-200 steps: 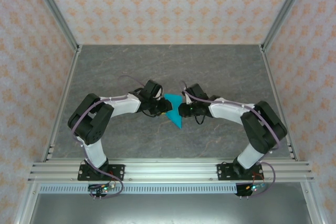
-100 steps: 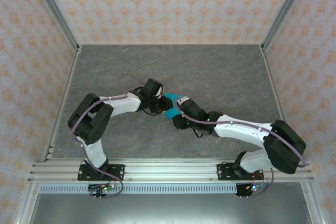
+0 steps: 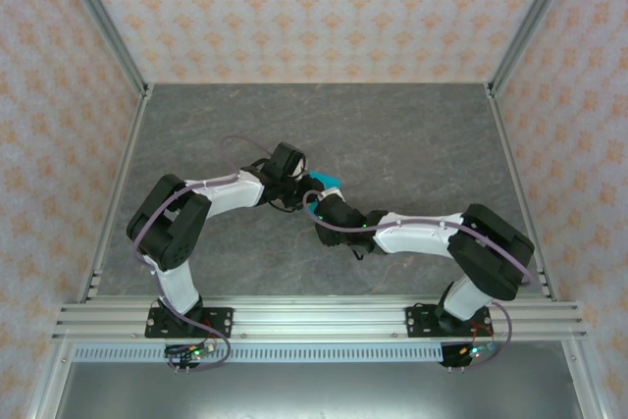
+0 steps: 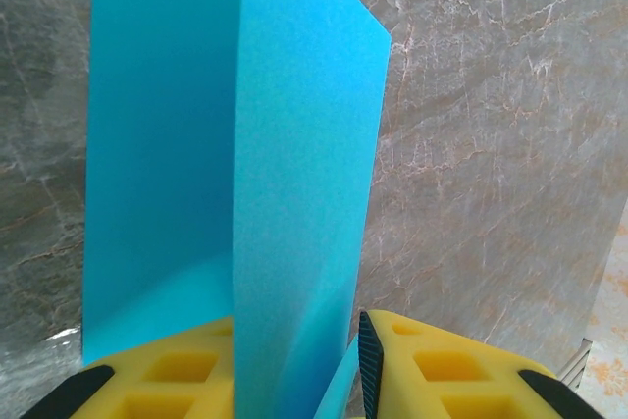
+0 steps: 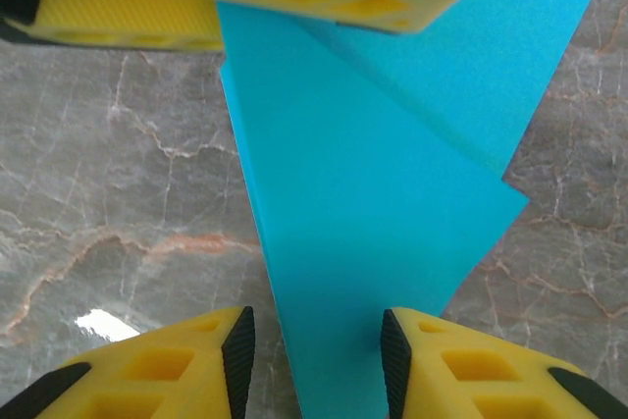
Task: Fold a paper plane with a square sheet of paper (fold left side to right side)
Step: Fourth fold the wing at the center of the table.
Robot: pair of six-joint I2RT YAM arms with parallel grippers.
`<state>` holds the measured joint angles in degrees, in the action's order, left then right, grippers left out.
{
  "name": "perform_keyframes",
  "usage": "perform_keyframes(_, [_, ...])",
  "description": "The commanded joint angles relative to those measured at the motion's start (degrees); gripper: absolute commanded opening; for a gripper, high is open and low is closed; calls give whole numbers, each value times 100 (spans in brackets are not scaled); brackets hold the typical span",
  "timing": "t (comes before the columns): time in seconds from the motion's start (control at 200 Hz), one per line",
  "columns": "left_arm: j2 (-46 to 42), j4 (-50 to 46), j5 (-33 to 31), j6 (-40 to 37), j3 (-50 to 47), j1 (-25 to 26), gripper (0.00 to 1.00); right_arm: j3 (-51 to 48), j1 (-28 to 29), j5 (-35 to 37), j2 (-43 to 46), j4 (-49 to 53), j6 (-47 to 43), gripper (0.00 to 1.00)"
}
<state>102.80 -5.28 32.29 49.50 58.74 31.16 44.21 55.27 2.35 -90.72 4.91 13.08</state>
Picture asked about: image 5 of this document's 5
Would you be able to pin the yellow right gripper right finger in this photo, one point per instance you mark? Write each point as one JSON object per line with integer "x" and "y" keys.
{"x": 466, "y": 370}

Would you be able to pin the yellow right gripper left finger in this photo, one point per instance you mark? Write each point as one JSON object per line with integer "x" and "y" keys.
{"x": 147, "y": 370}

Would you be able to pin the blue square paper sheet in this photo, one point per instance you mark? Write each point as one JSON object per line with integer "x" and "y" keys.
{"x": 343, "y": 193}

